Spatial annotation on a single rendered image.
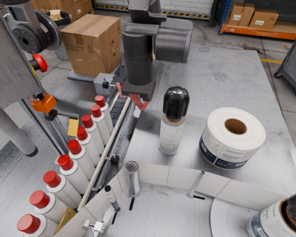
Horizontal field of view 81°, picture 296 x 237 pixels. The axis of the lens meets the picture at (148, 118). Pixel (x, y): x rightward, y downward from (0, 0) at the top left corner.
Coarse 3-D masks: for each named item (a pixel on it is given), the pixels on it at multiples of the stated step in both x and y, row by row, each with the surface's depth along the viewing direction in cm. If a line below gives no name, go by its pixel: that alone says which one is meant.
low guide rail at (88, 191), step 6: (126, 102) 88; (126, 108) 87; (120, 114) 82; (120, 120) 80; (114, 132) 75; (108, 144) 71; (108, 150) 71; (102, 156) 67; (102, 162) 67; (96, 168) 64; (96, 174) 63; (90, 180) 61; (90, 186) 60; (90, 192) 60; (84, 198) 57; (84, 204) 57; (78, 210) 55
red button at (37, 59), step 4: (32, 56) 35; (36, 56) 34; (40, 56) 34; (32, 60) 34; (36, 60) 34; (40, 60) 34; (44, 60) 35; (32, 64) 34; (36, 64) 34; (40, 64) 34; (44, 64) 35; (36, 68) 35; (40, 68) 35; (44, 68) 35
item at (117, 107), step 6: (126, 96) 96; (120, 102) 93; (114, 108) 90; (120, 108) 90; (114, 114) 87; (114, 120) 84; (114, 126) 82; (120, 126) 82; (114, 138) 77; (102, 168) 68; (96, 180) 65
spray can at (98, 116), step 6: (90, 108) 61; (96, 108) 61; (96, 114) 61; (102, 114) 64; (96, 120) 63; (102, 120) 64; (102, 126) 66; (102, 132) 68; (108, 132) 71; (102, 138) 71; (108, 138) 72
